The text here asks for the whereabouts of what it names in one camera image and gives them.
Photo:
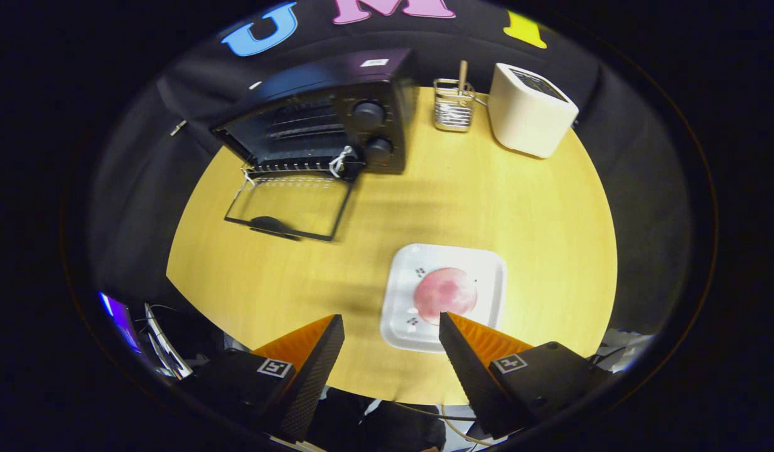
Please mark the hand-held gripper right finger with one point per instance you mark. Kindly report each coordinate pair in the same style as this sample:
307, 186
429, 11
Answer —
471, 376

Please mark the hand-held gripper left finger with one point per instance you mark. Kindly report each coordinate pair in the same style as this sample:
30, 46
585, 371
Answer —
314, 370

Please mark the pink round meat slice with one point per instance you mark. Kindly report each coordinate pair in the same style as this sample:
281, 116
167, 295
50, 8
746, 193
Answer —
446, 292

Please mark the white square plate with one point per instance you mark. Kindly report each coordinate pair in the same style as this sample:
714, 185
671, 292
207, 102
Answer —
487, 270

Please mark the black toaster oven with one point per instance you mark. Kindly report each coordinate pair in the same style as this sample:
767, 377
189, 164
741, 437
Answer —
393, 125

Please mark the cream pop-up toaster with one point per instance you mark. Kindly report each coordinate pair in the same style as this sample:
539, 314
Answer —
528, 119

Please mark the lit computer screen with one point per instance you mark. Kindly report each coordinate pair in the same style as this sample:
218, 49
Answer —
120, 320

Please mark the black backdrop cloth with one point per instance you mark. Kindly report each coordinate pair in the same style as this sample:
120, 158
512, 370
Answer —
625, 157

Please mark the silver clip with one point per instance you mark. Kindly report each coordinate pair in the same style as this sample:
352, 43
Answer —
178, 128

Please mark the wooden stick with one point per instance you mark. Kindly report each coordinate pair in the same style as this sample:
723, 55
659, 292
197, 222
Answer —
462, 72

